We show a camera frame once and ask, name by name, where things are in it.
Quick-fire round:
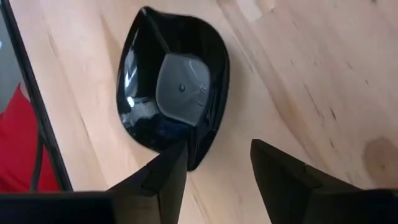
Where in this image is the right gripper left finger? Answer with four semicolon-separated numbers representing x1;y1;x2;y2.
107;139;190;224

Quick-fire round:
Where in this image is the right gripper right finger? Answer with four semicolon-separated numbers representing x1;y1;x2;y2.
250;138;361;224

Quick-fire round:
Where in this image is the black leaf-shaped plate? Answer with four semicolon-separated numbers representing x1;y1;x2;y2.
115;6;231;172

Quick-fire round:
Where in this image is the red object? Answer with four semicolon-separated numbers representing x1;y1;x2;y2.
0;83;60;192

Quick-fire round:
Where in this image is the black metal table frame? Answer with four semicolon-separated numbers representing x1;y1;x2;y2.
0;0;74;192

